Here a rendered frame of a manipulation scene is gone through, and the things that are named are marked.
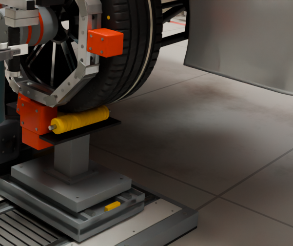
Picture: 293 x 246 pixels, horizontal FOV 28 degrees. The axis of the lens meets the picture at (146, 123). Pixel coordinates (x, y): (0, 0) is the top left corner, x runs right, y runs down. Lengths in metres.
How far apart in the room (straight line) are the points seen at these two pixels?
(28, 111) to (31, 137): 0.10
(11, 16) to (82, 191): 0.78
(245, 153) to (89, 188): 1.27
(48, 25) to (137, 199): 0.79
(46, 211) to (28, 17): 0.82
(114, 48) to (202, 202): 1.12
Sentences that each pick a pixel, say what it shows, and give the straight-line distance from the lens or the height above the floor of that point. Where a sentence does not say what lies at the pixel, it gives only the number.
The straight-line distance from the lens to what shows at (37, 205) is 2.30.
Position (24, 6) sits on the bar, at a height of 0.96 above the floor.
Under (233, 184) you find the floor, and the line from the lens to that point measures 2.92.
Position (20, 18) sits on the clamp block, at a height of 0.93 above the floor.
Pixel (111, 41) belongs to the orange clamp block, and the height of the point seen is 0.86.
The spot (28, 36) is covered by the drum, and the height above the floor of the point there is 0.83.
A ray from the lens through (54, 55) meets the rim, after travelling 2.14.
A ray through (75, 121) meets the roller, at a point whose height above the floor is 0.52.
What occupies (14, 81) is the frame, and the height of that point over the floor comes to 0.62.
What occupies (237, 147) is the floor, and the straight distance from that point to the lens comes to 3.36.
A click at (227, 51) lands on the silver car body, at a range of 1.94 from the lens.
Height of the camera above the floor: 1.27
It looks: 21 degrees down
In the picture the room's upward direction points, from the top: 5 degrees clockwise
